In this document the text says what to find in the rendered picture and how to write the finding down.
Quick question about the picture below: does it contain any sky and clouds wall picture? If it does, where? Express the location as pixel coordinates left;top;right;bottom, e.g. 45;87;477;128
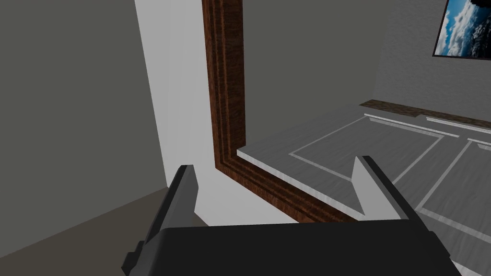
432;0;491;61

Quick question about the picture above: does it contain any grey panelled door leaf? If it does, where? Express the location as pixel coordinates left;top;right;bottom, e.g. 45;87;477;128
236;103;491;276

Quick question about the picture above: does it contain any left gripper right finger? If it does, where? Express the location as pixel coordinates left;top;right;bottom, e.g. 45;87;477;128
351;155;420;221

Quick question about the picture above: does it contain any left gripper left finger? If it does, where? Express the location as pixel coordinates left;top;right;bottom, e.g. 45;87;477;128
144;164;199;244

